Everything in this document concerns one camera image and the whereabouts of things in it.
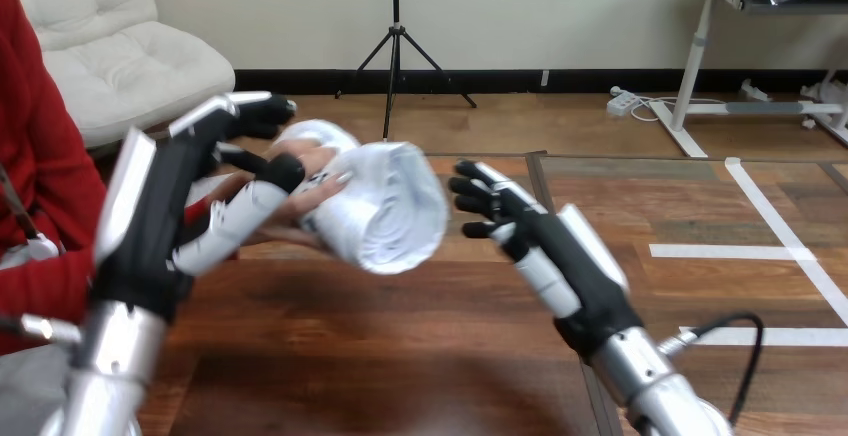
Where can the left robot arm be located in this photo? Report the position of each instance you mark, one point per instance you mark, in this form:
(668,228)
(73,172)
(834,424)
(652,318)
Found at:
(112,367)

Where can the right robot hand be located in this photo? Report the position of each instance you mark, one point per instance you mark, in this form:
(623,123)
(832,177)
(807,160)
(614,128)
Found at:
(570,267)

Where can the white towel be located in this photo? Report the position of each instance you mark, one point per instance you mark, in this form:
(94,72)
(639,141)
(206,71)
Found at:
(391,214)

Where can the white power strip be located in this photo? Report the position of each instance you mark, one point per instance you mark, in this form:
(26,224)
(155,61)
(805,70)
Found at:
(621,103)

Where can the black tripod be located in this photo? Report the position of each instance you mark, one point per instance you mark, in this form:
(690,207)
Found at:
(395,42)

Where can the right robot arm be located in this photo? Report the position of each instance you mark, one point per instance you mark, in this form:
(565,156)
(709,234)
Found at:
(652,393)

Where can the white cushioned chair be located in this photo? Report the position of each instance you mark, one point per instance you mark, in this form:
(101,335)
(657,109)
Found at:
(126,55)

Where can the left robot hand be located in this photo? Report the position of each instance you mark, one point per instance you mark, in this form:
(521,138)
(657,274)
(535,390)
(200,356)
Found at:
(142,234)

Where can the person's body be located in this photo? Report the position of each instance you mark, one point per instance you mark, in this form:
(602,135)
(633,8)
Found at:
(40,122)

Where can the person's hand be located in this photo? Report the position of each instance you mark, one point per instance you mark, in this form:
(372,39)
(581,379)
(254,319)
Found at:
(319,194)

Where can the white desk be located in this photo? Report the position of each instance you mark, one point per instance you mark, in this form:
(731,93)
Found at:
(696,55)

